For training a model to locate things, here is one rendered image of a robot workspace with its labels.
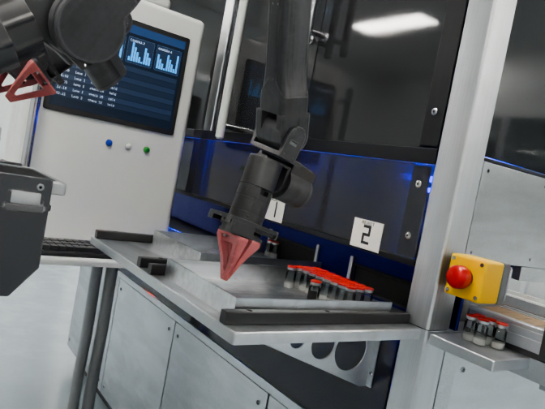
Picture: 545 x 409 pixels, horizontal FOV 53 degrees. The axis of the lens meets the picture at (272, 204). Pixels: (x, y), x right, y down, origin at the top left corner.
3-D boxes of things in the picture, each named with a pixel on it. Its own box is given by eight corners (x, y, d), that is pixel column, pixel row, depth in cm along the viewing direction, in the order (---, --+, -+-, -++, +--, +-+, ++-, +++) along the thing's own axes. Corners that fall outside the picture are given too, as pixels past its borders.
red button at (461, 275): (455, 286, 94) (459, 263, 94) (474, 292, 91) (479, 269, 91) (441, 285, 92) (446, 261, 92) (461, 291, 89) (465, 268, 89)
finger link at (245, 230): (246, 288, 85) (266, 231, 86) (209, 277, 81) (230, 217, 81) (225, 278, 90) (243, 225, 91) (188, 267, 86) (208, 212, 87)
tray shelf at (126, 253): (251, 255, 161) (253, 249, 161) (445, 337, 104) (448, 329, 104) (89, 242, 133) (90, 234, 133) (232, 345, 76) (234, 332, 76)
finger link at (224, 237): (258, 292, 86) (278, 236, 87) (222, 281, 82) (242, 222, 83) (236, 281, 92) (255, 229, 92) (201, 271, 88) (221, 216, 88)
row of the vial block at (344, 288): (298, 286, 116) (302, 265, 116) (354, 312, 101) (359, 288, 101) (289, 286, 115) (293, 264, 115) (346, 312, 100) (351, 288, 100)
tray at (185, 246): (262, 252, 157) (264, 241, 156) (319, 276, 135) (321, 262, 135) (152, 243, 137) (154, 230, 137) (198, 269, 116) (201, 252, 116)
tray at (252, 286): (304, 283, 122) (306, 268, 122) (388, 320, 101) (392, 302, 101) (164, 276, 103) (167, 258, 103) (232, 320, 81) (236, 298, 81)
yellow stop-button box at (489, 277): (467, 293, 100) (475, 255, 99) (503, 304, 94) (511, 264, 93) (441, 291, 95) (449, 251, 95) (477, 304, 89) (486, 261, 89)
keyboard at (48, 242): (156, 252, 168) (157, 244, 168) (176, 263, 157) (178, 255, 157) (17, 243, 144) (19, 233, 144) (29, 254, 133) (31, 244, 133)
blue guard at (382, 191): (102, 165, 261) (109, 128, 260) (416, 260, 103) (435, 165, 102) (100, 165, 260) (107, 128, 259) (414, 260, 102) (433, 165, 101)
